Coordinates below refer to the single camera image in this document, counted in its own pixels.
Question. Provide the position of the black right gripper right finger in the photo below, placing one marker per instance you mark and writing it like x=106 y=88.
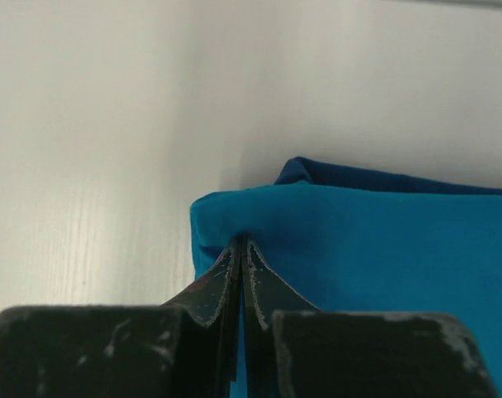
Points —
x=294 y=349

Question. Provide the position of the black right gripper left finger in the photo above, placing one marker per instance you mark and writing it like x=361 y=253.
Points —
x=186 y=347

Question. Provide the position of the teal blue t shirt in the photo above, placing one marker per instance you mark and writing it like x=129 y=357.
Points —
x=358 y=250

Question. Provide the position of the folded navy cartoon print shirt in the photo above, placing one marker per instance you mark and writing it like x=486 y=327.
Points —
x=300 y=169

